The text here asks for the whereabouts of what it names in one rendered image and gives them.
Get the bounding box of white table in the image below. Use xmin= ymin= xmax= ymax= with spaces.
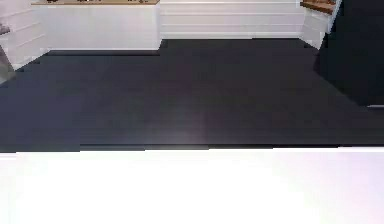
xmin=0 ymin=146 xmax=384 ymax=224

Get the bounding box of white kitchen counter wooden top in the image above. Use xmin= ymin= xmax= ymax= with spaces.
xmin=30 ymin=0 xmax=163 ymax=52

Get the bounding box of white cabinet wooden top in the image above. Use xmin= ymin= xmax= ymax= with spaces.
xmin=299 ymin=0 xmax=343 ymax=51

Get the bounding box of white side cabinet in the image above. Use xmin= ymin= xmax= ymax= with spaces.
xmin=0 ymin=0 xmax=51 ymax=72

